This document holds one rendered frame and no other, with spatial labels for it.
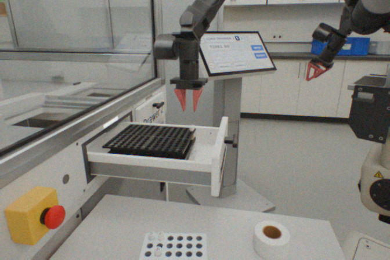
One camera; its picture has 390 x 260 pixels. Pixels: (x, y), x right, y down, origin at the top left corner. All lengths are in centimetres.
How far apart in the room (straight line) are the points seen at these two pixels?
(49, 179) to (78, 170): 10
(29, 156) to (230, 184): 156
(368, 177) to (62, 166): 86
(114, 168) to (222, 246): 32
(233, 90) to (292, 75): 206
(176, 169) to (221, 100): 107
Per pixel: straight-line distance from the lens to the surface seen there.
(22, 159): 56
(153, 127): 83
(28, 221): 54
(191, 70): 73
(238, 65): 157
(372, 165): 97
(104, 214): 72
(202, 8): 76
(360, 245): 149
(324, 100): 382
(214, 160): 59
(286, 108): 375
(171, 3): 236
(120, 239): 64
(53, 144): 62
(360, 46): 396
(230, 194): 200
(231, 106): 170
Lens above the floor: 119
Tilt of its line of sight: 18 degrees down
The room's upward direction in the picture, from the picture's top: straight up
